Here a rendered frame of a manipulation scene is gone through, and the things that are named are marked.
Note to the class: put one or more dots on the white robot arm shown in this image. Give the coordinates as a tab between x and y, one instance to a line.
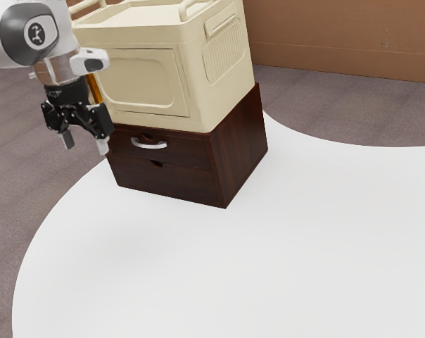
19	31

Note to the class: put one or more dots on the amber brown cylinder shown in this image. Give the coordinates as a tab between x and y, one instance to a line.
94	88

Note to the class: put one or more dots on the dark wooden drawer cabinet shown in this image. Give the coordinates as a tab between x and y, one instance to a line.
198	165

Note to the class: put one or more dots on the cream box with lid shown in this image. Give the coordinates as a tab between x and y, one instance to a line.
156	63

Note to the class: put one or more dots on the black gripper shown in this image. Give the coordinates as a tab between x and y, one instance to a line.
66	92

